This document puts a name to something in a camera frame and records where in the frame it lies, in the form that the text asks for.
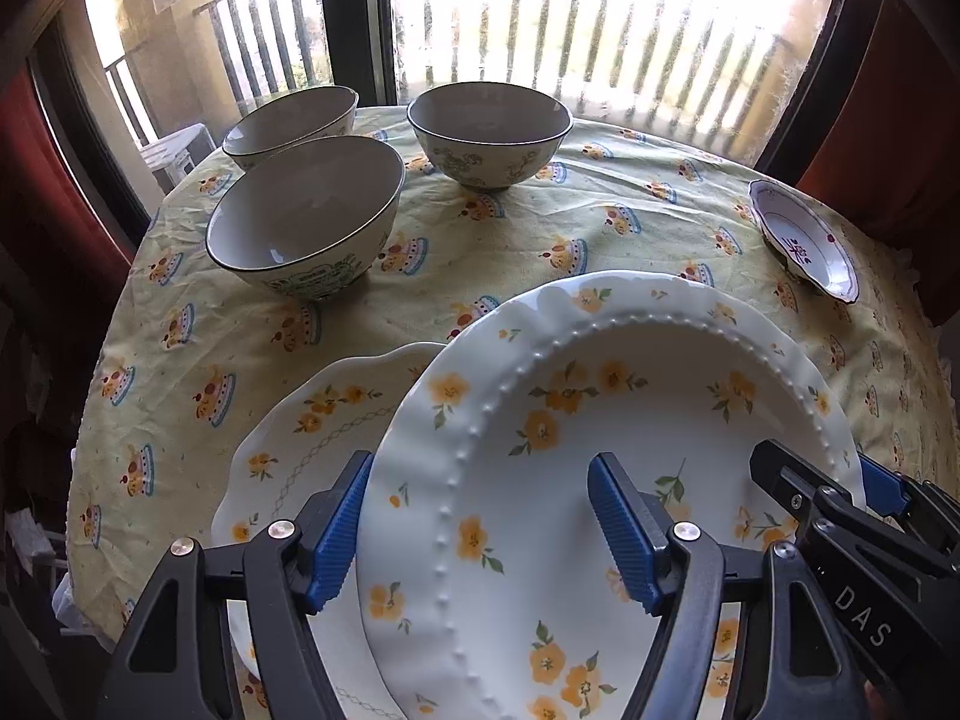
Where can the beaded yellow flower plate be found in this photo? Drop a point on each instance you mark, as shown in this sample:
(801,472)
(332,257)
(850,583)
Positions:
(600,405)

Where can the red patterned white plate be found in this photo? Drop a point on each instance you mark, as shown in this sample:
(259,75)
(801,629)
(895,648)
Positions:
(806,236)

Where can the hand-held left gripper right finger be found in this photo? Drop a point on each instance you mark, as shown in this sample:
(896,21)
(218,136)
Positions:
(622,532)

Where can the yellow printed tablecloth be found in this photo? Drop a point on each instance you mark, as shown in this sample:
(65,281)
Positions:
(562,202)

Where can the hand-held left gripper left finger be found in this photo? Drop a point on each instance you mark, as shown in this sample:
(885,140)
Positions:
(337,532)

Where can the red curtain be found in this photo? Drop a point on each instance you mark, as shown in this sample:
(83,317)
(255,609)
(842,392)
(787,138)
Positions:
(900,127)
(45,187)

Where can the floral ceramic bowl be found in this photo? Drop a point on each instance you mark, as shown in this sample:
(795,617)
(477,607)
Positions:
(487,120)
(285,120)
(300,202)

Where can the balcony railing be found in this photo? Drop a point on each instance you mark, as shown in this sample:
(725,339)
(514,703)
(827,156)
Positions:
(262,37)

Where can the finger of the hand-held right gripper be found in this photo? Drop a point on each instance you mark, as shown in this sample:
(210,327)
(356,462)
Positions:
(784,469)
(885,484)

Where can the dark window frame post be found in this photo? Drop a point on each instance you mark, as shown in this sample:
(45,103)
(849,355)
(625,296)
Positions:
(352,15)

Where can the scalloped yellow flower plate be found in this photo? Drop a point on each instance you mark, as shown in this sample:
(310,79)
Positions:
(300,435)

